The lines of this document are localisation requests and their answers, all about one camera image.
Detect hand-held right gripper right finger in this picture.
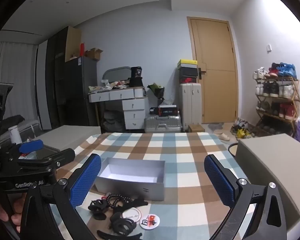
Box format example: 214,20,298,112
204,154,288,240

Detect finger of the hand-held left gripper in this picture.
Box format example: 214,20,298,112
17,148,76,167
18,139,44,155

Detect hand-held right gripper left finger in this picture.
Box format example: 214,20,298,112
20,153,102,240

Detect black hair claw clip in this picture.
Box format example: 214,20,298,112
109,212,138,235
88,198,108,220

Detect dark beaded bracelet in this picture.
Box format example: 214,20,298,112
105,192,130,209

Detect silver cardboard box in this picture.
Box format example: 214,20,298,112
94,157,165,202

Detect round pin badge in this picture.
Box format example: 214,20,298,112
122,208,140,222

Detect long black hair clip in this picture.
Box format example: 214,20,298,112
97,229,143,240

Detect round badge with orange print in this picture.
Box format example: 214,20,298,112
139,214,160,229

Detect person's left hand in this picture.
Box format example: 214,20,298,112
0,197,26,228

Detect white bottle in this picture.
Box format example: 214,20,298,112
8,126,22,144

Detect black clothing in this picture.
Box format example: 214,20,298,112
0,115,25,130

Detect beige slipper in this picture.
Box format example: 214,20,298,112
214,130,230,142

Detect pile of shoes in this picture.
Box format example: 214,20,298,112
230,118,255,139

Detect brown cardboard box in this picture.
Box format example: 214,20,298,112
188,124,205,133

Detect grey bundle under dresser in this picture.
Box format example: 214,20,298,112
104,110,125,132

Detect dark grey fridge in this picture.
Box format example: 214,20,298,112
65,56,98,128

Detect silver suitcase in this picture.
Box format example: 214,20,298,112
144,115,182,133

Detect dark wardrobe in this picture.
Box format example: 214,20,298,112
45,26,82,130

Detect white suitcase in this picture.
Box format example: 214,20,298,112
179,83,202,132

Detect white curtain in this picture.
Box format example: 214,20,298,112
0,41,38,120

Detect white drawer dresser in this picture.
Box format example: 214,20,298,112
88,87,149,130

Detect clutter on dresser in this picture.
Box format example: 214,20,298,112
89,79,130,92

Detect black and red box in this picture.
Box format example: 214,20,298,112
150,105,180,117

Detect wooden door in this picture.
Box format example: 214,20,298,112
187,17,239,124

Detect grey framed mirror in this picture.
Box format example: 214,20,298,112
102,66,132,85

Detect rows of shoes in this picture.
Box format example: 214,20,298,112
252,62,299,120

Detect open cardboard boxes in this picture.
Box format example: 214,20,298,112
84,48,103,61

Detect stack of black shoe boxes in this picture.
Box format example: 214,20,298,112
178,68,198,84

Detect black paper bag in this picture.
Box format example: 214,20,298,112
129,66,143,88

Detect dark wrapped bouquet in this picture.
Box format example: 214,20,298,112
147,82,165,108

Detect wooden shoe rack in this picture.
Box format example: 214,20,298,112
255,76,300,137

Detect yellow lid shoe box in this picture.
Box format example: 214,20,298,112
177,59,198,68

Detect dark chair frame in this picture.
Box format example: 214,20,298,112
227,142,238,158

